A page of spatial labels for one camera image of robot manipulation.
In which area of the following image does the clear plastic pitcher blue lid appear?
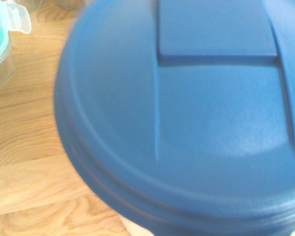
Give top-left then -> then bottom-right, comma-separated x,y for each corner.
53,0 -> 295,236

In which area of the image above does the glass container teal clip lid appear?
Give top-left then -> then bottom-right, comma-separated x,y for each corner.
0,0 -> 32,89

